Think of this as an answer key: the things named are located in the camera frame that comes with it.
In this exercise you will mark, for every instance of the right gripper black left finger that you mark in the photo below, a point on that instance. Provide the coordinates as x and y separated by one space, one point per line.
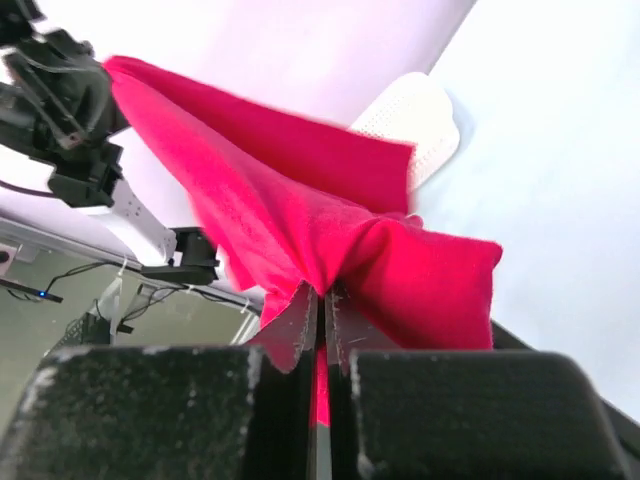
173 412

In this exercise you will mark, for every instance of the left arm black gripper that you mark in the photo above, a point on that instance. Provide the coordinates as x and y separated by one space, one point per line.
59 101

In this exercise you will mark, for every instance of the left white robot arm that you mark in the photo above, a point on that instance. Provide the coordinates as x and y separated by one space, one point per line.
94 185

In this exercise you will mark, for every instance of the crimson red t-shirt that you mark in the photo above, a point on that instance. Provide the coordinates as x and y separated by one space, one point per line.
293 201

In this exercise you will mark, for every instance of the white perforated plastic basket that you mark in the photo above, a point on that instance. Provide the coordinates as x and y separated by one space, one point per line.
414 109

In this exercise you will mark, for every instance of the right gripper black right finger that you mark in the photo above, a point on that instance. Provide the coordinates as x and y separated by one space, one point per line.
424 414

